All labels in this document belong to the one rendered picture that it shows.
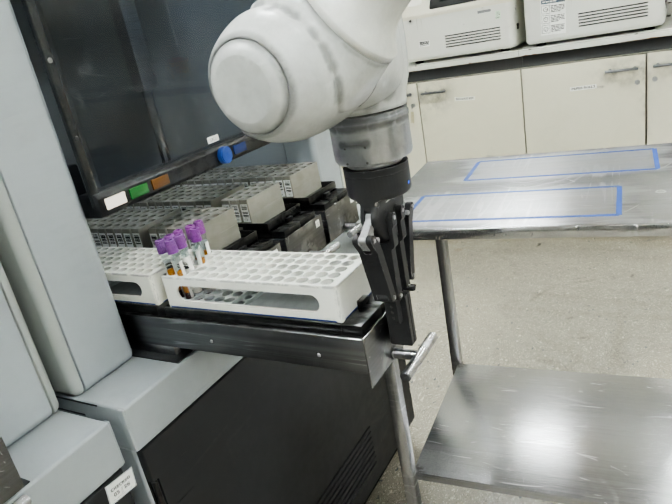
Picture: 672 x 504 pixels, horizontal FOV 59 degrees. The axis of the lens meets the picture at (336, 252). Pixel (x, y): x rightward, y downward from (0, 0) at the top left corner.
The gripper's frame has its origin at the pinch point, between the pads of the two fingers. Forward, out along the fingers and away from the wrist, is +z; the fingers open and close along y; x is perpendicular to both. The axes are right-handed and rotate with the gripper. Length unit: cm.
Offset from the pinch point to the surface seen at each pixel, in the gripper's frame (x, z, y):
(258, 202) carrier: -40.8, -6.4, -28.1
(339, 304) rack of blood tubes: -5.5, -4.0, 4.7
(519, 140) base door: -39, 32, -229
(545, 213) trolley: 11.6, -2.0, -32.6
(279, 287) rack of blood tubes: -13.7, -5.9, 5.1
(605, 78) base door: 0, 7, -228
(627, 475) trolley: 22, 52, -38
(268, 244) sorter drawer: -33.7, -1.3, -19.4
